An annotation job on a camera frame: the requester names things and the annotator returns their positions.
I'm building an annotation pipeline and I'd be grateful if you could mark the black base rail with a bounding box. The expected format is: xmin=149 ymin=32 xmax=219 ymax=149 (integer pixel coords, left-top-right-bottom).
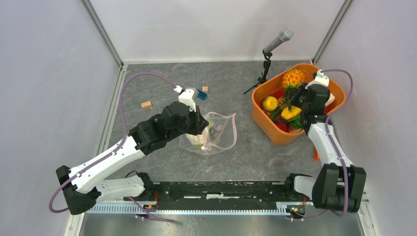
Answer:
xmin=134 ymin=181 xmax=310 ymax=210

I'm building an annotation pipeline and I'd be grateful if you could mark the orange plastic bin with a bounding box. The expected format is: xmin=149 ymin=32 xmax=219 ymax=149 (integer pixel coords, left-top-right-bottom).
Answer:
xmin=252 ymin=63 xmax=346 ymax=148

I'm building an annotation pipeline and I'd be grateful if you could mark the blue lego brick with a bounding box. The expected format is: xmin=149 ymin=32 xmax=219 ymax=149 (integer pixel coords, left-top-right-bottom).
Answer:
xmin=197 ymin=90 xmax=208 ymax=100

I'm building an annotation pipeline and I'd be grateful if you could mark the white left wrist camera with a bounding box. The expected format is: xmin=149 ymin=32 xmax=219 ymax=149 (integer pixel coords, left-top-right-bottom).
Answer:
xmin=174 ymin=86 xmax=197 ymax=112

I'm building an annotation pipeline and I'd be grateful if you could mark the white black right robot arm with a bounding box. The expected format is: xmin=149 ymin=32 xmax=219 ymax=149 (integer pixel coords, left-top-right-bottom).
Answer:
xmin=284 ymin=83 xmax=366 ymax=215

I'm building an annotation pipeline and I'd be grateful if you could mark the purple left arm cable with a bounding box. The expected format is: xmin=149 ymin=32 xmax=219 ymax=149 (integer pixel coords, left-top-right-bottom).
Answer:
xmin=49 ymin=72 xmax=178 ymax=223

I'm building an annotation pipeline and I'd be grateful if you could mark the grey microphone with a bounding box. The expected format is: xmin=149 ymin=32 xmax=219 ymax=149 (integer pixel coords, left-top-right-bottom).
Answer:
xmin=263 ymin=28 xmax=294 ymax=54

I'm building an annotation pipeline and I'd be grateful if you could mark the clear pink-dotted zip bag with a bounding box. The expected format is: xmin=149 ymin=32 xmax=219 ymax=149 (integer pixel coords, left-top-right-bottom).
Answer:
xmin=179 ymin=112 xmax=237 ymax=156

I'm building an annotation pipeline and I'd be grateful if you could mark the red toy tomato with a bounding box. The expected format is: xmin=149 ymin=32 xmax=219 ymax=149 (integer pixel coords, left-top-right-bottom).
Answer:
xmin=275 ymin=123 xmax=289 ymax=133

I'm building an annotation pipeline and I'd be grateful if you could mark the toy lemon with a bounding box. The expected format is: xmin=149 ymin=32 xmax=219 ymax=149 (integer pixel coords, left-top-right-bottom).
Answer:
xmin=262 ymin=96 xmax=278 ymax=112

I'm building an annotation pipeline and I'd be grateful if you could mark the toy cauliflower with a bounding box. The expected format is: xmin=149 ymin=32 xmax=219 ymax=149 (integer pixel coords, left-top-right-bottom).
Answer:
xmin=186 ymin=124 xmax=212 ymax=150

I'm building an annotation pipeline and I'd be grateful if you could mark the wooden block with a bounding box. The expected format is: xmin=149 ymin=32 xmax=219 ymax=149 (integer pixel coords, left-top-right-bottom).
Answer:
xmin=141 ymin=101 xmax=152 ymax=109

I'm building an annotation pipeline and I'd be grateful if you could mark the orange toy slice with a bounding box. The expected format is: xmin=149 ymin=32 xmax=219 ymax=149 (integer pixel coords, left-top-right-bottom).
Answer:
xmin=314 ymin=149 xmax=320 ymax=161

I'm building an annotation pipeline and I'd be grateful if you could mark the red toy chili pepper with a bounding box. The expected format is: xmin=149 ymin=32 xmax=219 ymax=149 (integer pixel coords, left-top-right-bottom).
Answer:
xmin=272 ymin=90 xmax=285 ymax=99

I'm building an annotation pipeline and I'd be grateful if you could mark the green toy cucumber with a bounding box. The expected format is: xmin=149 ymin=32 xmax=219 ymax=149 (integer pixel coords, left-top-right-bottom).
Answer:
xmin=269 ymin=109 xmax=282 ymax=121

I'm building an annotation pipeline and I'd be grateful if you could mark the yellow toy banana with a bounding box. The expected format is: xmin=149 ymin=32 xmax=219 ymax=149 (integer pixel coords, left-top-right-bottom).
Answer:
xmin=281 ymin=106 xmax=301 ymax=120

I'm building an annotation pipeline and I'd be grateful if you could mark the toy bok choy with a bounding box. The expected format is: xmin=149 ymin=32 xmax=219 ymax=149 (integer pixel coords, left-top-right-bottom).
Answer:
xmin=325 ymin=93 xmax=335 ymax=108

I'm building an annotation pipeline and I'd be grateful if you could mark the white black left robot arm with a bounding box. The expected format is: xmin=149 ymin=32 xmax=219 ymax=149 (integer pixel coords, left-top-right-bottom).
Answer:
xmin=49 ymin=101 xmax=209 ymax=215

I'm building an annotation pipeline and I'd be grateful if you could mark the toy pineapple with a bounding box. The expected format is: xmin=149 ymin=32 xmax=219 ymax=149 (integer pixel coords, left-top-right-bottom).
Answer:
xmin=282 ymin=69 xmax=306 ymax=107

